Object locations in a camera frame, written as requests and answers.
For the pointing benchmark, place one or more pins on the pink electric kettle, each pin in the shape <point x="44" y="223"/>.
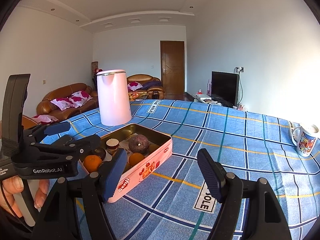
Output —
<point x="113" y="97"/>

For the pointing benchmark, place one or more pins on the large orange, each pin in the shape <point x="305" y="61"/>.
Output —
<point x="92" y="163"/>

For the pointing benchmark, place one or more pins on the pink metal tin box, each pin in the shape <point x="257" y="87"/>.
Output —
<point x="133" y="175"/>

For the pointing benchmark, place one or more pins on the purple passion fruit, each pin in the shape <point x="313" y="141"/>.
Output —
<point x="138" y="144"/>

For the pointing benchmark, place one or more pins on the brown leather armchair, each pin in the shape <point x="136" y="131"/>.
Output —
<point x="146" y="83"/>

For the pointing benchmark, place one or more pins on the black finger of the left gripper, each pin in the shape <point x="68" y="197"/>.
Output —
<point x="39" y="132"/>
<point x="48" y="151"/>

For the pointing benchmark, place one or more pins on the small orange tangerine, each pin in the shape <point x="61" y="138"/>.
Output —
<point x="152" y="148"/>
<point x="135" y="158"/>

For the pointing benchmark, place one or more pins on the black television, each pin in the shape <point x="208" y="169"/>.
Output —
<point x="225" y="87"/>

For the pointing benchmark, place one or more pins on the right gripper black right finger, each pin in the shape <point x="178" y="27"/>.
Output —
<point x="265" y="218"/>

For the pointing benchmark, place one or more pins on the wall power socket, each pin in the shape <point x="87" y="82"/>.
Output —
<point x="239" y="69"/>

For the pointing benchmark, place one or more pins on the brown wooden door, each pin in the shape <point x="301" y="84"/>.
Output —
<point x="172" y="68"/>

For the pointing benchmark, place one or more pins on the brown leather sofa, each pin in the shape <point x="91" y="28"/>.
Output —
<point x="45" y="107"/>

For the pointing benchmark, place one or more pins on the pink floral cushion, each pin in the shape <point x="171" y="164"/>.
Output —
<point x="76" y="100"/>

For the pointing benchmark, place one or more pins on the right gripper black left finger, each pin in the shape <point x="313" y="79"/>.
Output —
<point x="58" y="218"/>

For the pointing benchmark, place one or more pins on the blue plaid tablecloth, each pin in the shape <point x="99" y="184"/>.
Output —
<point x="172" y="202"/>

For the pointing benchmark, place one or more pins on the left hand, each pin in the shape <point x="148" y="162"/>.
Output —
<point x="14" y="185"/>

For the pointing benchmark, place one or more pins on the white cartoon mug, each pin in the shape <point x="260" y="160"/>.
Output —
<point x="304" y="138"/>

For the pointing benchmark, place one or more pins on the brown mangosteen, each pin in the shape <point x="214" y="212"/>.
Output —
<point x="100" y="152"/>

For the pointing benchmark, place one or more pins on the low tv stand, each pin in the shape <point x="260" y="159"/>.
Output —
<point x="201" y="98"/>

